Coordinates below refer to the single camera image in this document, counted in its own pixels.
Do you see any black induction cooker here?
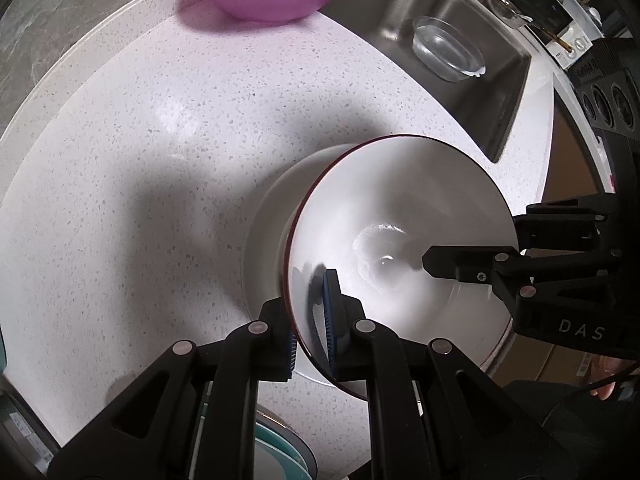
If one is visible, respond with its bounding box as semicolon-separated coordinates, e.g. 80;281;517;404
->
500;0;593;70

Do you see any teal floral plate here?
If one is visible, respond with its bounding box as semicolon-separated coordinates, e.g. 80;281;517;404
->
254;407;318;480

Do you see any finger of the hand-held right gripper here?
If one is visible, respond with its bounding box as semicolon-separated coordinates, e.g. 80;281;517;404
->
421;245;623;311
514;192;623;256

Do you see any metal strainer ladle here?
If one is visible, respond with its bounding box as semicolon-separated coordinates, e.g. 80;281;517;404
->
481;0;535;30

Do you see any clear glass bowl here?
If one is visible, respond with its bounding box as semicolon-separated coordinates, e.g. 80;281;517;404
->
411;16;487;83

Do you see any brown cardboard box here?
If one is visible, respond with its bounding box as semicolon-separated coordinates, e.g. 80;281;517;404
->
487;332;608;386

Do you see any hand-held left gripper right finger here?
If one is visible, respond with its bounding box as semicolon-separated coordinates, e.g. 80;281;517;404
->
320;269;591;480

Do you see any stainless steel sink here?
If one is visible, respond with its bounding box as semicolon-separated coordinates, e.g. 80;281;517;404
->
320;0;532;163

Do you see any large white bowl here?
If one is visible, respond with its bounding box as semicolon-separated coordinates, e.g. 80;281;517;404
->
241;142;516;386

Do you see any grey appliance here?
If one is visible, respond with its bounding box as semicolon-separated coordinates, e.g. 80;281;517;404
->
0;390;58;471

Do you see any floral bowl with dark rim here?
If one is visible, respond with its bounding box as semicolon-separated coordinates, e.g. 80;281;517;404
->
285;134;516;403

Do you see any person's right hand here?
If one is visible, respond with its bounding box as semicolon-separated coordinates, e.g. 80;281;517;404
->
589;352;632;402

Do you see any person's dark clothing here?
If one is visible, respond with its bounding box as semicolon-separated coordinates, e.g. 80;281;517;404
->
502;377;640;480

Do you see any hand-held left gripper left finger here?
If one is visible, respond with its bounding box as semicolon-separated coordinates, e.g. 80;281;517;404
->
47;296;299;480

